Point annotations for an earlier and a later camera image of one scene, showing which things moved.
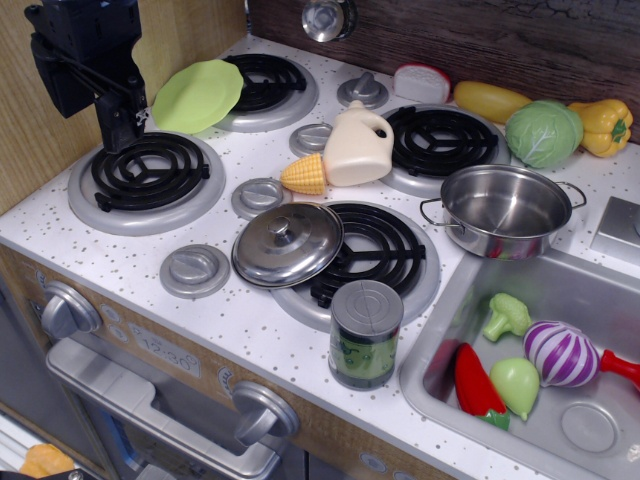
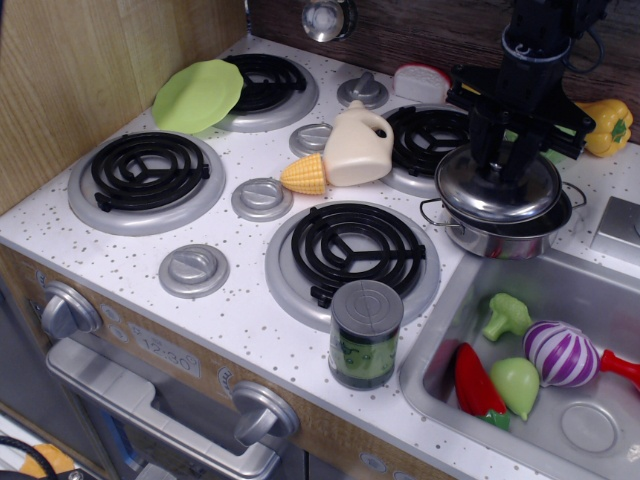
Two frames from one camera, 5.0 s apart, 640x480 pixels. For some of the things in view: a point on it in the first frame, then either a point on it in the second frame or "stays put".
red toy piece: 611,363 stays put
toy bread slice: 422,83 stays put
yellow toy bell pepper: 607,126 stays put
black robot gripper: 83,50 to 543,38
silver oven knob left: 66,312 stays put
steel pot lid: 286,245 to 480,195
